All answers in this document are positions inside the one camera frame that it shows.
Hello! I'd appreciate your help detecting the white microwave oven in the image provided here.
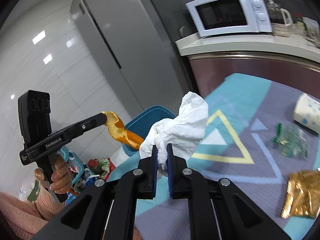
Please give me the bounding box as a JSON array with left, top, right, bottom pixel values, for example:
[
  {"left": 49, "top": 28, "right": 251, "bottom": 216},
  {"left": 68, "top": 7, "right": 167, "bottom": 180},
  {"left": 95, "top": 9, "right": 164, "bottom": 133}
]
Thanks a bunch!
[{"left": 186, "top": 0, "right": 272, "bottom": 37}]

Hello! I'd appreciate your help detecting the orange peel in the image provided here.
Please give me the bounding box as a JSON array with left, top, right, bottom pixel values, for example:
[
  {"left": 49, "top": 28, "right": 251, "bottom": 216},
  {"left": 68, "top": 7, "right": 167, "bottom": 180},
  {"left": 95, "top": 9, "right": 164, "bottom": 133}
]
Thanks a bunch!
[{"left": 102, "top": 111, "right": 144, "bottom": 150}]

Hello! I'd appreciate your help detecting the green clear candy wrapper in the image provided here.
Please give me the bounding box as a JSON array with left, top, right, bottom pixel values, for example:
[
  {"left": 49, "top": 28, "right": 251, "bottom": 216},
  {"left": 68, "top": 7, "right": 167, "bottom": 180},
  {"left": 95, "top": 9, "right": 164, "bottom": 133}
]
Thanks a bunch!
[{"left": 273, "top": 123, "right": 308, "bottom": 159}]

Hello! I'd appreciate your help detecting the pink sweater left forearm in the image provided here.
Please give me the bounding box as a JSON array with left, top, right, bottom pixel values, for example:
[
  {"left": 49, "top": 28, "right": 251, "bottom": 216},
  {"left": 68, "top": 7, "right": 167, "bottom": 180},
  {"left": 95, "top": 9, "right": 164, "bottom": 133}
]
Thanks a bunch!
[{"left": 1, "top": 187, "right": 66, "bottom": 239}]

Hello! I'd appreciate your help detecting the dotted paper cup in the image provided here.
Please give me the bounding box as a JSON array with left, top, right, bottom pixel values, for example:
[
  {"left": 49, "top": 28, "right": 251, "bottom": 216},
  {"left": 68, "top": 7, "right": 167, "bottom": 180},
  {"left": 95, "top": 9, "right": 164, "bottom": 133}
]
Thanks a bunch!
[{"left": 293, "top": 93, "right": 320, "bottom": 134}]

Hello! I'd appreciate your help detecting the grey refrigerator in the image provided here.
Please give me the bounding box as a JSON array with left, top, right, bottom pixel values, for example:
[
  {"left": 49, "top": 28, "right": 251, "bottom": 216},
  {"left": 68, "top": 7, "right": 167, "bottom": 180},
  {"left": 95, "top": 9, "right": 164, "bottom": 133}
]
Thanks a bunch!
[{"left": 70, "top": 0, "right": 190, "bottom": 116}]

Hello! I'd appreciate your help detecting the glass kettle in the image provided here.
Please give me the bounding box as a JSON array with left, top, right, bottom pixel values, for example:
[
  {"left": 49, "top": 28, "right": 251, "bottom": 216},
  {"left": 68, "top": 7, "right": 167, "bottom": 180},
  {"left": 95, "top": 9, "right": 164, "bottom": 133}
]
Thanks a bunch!
[{"left": 266, "top": 0, "right": 293, "bottom": 37}]

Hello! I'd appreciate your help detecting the left hand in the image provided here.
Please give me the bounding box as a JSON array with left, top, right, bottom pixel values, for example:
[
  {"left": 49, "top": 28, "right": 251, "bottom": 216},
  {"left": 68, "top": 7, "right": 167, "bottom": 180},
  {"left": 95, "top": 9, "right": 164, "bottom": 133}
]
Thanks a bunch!
[{"left": 49, "top": 154, "right": 72, "bottom": 194}]

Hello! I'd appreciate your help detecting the kitchen counter with cabinets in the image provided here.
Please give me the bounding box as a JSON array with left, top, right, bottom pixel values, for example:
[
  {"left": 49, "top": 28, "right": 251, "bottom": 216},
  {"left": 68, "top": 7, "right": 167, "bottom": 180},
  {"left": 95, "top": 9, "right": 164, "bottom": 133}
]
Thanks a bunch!
[{"left": 176, "top": 34, "right": 319, "bottom": 98}]

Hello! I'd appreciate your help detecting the blue trash bin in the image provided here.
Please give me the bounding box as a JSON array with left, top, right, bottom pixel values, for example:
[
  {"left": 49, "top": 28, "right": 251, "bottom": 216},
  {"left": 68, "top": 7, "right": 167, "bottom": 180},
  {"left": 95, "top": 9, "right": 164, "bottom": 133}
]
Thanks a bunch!
[{"left": 124, "top": 105, "right": 177, "bottom": 158}]

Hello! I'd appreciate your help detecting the clear plastic container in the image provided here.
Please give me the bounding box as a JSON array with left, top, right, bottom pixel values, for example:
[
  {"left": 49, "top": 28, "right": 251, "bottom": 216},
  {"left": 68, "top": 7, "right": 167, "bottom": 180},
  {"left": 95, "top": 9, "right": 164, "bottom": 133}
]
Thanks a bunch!
[{"left": 303, "top": 17, "right": 319, "bottom": 48}]

